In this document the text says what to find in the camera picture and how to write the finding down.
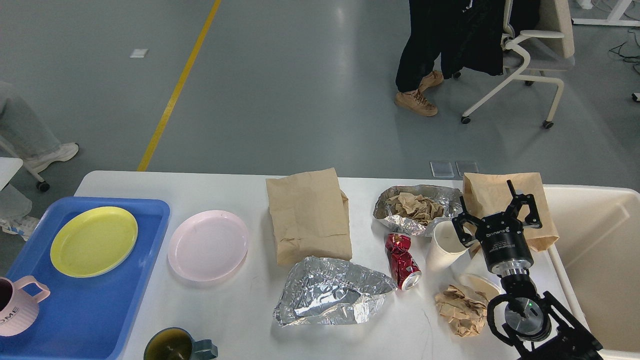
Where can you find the crumpled brown paper ball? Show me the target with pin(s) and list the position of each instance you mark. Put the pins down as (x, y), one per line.
(464, 309)

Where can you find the crumpled brown paper in foil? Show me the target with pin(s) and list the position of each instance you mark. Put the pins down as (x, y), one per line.
(418, 208)

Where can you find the blue plastic tray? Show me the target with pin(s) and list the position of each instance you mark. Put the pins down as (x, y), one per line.
(86, 318)

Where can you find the large brown paper bag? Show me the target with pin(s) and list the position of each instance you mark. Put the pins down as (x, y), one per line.
(310, 217)

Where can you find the white office chair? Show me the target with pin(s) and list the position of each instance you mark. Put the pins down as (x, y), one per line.
(536, 38)

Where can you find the person in black clothes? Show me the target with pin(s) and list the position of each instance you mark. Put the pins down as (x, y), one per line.
(446, 36)

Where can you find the brown paper bag right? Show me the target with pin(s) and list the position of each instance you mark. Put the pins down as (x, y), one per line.
(487, 194)

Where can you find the white chair at left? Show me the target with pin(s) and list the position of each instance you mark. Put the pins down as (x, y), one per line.
(15, 206)

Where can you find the yellow plate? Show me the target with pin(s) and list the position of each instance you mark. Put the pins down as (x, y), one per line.
(94, 242)

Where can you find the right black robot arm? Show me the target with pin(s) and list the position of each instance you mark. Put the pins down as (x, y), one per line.
(538, 326)

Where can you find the white desk leg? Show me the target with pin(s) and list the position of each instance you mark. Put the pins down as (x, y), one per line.
(615, 14)

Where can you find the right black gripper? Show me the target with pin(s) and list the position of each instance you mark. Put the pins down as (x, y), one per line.
(502, 245)

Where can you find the flattened white paper cup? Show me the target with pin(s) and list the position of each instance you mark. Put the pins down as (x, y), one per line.
(480, 284)

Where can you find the person in grey trousers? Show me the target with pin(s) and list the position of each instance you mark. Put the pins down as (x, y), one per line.
(17, 118)

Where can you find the pink home mug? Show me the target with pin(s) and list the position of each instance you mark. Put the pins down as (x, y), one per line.
(19, 309)

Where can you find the pink plate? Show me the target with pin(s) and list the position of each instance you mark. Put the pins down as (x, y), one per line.
(208, 246)

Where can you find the dark green home mug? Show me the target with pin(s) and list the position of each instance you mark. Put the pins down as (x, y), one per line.
(175, 343)

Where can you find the crumpled foil sheet front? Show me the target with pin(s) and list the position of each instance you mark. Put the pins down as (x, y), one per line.
(329, 291)

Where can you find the foil tray with paper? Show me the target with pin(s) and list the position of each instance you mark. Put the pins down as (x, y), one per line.
(448, 197)

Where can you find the beige plastic bin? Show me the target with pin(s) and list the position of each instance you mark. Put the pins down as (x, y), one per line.
(596, 258)

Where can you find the crushed red soda can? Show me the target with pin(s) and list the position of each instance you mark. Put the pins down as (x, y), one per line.
(404, 269)

